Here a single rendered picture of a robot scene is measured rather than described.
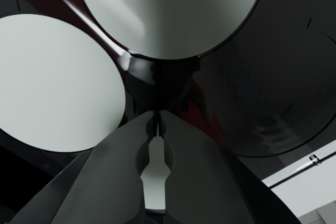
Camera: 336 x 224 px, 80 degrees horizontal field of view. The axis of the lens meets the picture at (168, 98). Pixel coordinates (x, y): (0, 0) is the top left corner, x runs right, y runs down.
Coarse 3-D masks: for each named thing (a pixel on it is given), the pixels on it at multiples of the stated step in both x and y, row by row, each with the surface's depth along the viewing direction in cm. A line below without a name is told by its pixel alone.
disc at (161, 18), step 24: (96, 0) 11; (120, 0) 11; (144, 0) 11; (168, 0) 11; (192, 0) 11; (216, 0) 11; (240, 0) 11; (120, 24) 12; (144, 24) 12; (168, 24) 12; (192, 24) 12; (216, 24) 12; (144, 48) 12; (168, 48) 12; (192, 48) 12
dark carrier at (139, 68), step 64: (0, 0) 11; (64, 0) 11; (256, 0) 11; (320, 0) 11; (128, 64) 13; (192, 64) 13; (256, 64) 13; (320, 64) 13; (0, 128) 15; (256, 128) 15; (320, 128) 15
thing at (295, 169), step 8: (328, 144) 16; (312, 152) 17; (320, 152) 16; (328, 152) 16; (304, 160) 17; (312, 160) 17; (288, 168) 17; (296, 168) 17; (304, 168) 17; (272, 176) 18; (280, 176) 17; (288, 176) 17; (272, 184) 18
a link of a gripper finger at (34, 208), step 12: (84, 156) 9; (72, 168) 8; (60, 180) 8; (72, 180) 8; (48, 192) 7; (60, 192) 7; (36, 204) 7; (48, 204) 7; (60, 204) 7; (24, 216) 6; (36, 216) 6; (48, 216) 6
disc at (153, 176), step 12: (156, 144) 15; (156, 156) 16; (144, 168) 17; (156, 168) 17; (168, 168) 17; (144, 180) 17; (156, 180) 17; (144, 192) 18; (156, 192) 18; (156, 204) 19
